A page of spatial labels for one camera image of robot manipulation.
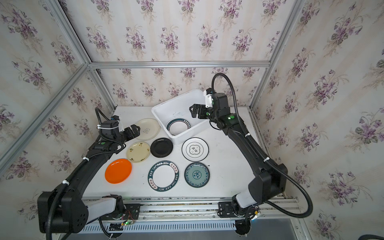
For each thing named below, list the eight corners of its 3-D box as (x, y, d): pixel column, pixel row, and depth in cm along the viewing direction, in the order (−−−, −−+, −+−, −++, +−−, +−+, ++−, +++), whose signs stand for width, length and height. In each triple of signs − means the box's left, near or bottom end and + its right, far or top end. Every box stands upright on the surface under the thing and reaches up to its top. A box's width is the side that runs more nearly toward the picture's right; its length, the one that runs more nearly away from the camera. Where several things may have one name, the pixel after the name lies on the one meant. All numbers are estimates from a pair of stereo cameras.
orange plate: (103, 183, 83) (100, 182, 81) (111, 160, 92) (109, 158, 89) (128, 183, 83) (126, 182, 81) (134, 160, 92) (132, 158, 90)
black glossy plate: (149, 157, 94) (148, 156, 92) (152, 139, 102) (152, 137, 101) (172, 157, 94) (171, 156, 92) (173, 139, 103) (173, 137, 101)
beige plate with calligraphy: (124, 162, 91) (123, 161, 90) (130, 143, 100) (129, 141, 99) (147, 162, 92) (146, 161, 90) (151, 143, 100) (150, 141, 99)
